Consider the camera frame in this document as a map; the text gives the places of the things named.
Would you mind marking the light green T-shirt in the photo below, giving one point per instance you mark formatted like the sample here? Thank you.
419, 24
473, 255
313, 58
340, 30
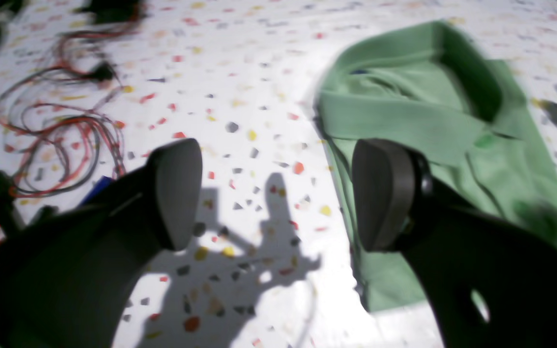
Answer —
427, 87

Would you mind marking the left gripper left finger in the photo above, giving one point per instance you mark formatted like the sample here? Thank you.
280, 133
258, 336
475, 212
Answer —
64, 282

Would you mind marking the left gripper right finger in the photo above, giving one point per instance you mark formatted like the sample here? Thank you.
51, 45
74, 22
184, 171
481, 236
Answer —
489, 283

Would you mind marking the blue electronic module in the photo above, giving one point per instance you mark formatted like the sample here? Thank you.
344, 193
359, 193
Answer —
98, 187

